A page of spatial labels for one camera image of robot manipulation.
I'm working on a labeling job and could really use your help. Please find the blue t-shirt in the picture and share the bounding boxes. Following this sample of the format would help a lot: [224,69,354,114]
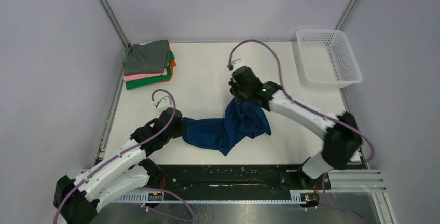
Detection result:
[182,99,272,156]

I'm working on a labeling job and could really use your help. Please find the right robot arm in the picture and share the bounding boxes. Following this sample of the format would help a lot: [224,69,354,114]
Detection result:
[228,65,362,189]

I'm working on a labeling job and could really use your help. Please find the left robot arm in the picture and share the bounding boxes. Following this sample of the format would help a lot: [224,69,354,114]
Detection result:
[53,108,187,223]

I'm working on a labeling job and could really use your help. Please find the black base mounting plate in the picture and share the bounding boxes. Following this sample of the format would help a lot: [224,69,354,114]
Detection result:
[137,159,331,201]

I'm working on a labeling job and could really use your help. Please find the green folded t-shirt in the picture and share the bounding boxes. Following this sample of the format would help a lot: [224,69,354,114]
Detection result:
[125,66,169,90]

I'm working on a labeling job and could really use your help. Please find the orange folded t-shirt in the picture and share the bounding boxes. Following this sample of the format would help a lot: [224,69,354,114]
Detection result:
[163,47,176,82]

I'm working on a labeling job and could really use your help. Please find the pink folded t-shirt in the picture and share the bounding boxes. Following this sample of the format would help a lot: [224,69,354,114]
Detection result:
[123,68,168,82]

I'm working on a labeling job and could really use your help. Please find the grey folded t-shirt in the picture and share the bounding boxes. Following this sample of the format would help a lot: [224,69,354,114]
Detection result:
[122,40,170,76]

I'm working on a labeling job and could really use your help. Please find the white perforated plastic basket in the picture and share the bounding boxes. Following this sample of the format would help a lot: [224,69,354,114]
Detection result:
[296,29,363,89]

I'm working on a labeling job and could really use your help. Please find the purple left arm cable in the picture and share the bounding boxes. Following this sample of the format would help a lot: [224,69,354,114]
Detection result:
[53,89,176,224]

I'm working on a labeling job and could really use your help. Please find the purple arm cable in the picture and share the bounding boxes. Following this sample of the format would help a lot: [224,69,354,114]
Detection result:
[53,89,176,224]
[228,39,376,223]

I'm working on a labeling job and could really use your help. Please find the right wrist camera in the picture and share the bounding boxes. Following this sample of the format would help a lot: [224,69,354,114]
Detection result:
[227,59,246,72]

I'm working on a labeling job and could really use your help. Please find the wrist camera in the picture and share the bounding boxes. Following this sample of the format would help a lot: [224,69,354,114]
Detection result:
[153,96,173,110]
[227,59,246,72]

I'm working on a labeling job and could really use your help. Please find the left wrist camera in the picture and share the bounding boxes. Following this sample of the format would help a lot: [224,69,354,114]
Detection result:
[153,96,173,110]

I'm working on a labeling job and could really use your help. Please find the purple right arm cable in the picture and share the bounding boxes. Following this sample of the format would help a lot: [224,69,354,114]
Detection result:
[228,39,376,223]

